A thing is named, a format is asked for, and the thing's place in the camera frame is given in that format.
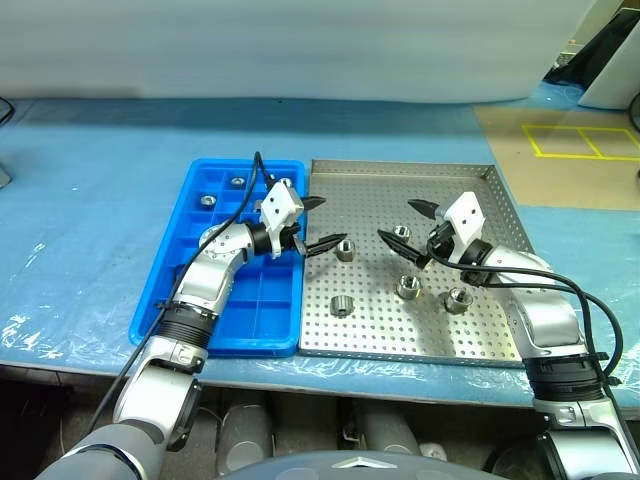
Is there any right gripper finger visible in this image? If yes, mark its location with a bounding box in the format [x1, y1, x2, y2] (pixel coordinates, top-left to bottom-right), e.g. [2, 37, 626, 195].
[407, 198, 441, 220]
[377, 228, 430, 268]

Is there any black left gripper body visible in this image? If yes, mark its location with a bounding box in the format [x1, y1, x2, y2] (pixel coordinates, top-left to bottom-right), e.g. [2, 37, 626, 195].
[275, 222, 307, 256]

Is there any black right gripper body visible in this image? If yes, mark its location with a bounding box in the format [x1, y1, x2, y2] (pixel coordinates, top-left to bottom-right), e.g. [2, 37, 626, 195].
[426, 222, 456, 261]

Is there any metal nut tray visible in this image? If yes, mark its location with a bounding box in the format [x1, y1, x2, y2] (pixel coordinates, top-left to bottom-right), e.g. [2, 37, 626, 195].
[396, 274, 424, 300]

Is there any blue compartment tray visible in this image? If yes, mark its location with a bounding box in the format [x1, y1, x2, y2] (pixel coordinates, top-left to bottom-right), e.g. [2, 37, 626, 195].
[128, 158, 307, 357]

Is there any perforated metal tray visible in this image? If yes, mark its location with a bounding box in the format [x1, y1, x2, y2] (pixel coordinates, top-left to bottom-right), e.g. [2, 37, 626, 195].
[298, 159, 531, 369]

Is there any brown cardboard mat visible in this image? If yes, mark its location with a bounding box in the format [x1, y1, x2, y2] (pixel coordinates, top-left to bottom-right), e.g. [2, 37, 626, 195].
[472, 102, 640, 211]

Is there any grey rounded cylinder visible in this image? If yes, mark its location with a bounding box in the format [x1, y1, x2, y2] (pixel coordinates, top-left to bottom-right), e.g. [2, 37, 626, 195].
[217, 402, 274, 476]
[357, 399, 421, 454]

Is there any black slanted panel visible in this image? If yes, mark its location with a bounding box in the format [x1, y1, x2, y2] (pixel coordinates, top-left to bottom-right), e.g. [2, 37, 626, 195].
[544, 9, 627, 94]

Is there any grey robot torso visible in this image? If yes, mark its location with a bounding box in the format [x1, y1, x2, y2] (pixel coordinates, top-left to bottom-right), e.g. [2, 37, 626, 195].
[214, 448, 489, 480]

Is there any white slanted panel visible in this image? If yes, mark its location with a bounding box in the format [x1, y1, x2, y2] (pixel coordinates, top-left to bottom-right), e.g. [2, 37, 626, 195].
[579, 4, 640, 109]

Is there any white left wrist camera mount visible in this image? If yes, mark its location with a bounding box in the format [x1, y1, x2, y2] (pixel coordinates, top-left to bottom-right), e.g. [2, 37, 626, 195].
[258, 180, 305, 259]

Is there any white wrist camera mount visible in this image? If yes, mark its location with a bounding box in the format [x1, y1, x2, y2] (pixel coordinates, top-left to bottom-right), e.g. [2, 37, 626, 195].
[442, 191, 487, 264]
[258, 180, 305, 259]

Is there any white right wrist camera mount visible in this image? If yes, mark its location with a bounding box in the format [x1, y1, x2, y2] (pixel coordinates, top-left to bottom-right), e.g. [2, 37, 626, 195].
[442, 191, 487, 264]

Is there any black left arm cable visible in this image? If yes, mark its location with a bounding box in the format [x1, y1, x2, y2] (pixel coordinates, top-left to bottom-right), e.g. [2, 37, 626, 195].
[87, 151, 279, 441]

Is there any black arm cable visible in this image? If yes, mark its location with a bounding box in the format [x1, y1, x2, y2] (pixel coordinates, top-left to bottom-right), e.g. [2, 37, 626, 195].
[427, 234, 624, 386]
[87, 151, 279, 441]

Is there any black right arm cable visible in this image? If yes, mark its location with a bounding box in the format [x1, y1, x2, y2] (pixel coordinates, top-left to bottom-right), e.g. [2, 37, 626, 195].
[427, 234, 624, 386]

